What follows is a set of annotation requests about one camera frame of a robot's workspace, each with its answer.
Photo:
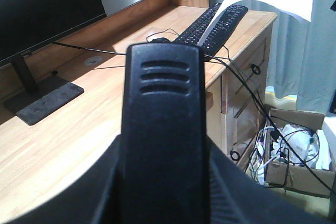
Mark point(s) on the black computer mouse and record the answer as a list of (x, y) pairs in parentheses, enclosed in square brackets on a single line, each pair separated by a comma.
[(160, 40)]

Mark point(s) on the black computer keyboard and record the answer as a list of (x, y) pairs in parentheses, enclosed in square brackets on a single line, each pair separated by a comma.
[(221, 32)]

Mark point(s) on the black orange stapler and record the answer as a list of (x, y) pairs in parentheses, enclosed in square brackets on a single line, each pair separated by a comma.
[(164, 153)]

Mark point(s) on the wooden desk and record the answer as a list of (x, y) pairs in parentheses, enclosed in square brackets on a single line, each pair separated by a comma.
[(95, 61)]

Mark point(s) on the cardboard box with clutter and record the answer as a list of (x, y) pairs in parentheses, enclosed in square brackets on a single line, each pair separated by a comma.
[(296, 155)]

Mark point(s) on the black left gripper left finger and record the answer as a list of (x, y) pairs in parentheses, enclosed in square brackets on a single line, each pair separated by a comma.
[(37, 172)]

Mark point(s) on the black monitor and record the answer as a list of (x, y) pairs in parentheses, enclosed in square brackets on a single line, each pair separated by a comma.
[(28, 25)]

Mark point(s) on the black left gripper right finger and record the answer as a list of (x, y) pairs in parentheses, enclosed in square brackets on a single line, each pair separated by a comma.
[(236, 198)]

